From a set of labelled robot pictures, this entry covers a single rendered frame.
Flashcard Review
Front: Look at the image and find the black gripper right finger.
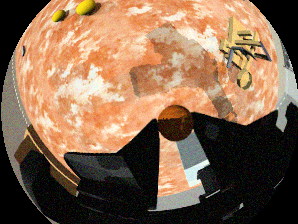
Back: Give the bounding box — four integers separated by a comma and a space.
192, 109, 278, 193

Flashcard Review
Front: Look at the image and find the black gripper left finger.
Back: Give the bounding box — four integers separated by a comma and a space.
64, 117, 161, 209

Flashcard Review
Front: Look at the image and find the brown ball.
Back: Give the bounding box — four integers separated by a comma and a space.
157, 105, 194, 141

